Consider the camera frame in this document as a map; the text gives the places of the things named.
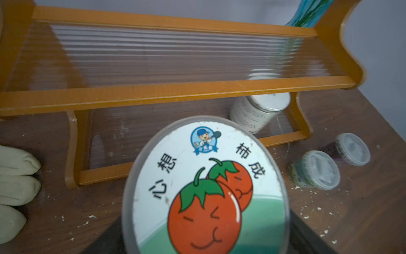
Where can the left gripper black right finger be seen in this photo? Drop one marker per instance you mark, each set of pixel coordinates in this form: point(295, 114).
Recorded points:
point(303, 240)

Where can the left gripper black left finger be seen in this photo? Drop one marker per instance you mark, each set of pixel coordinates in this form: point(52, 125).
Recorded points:
point(110, 242)

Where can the green seed plastic jar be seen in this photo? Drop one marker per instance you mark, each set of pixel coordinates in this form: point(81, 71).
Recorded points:
point(315, 169)

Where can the dark seed plastic jar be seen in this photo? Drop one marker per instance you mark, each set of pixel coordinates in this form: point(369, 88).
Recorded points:
point(348, 149)

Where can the tomato lid round tin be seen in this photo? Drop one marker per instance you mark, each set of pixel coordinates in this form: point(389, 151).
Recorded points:
point(203, 185)

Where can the white tin can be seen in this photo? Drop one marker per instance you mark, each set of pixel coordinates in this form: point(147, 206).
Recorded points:
point(254, 112)

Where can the wooden three-tier shelf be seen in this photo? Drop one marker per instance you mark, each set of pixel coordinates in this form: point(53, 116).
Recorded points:
point(83, 62)

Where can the cream work glove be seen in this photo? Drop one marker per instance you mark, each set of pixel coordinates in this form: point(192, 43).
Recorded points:
point(18, 187)

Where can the glass vase with flowers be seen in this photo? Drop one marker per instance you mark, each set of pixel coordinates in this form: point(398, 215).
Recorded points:
point(309, 13)

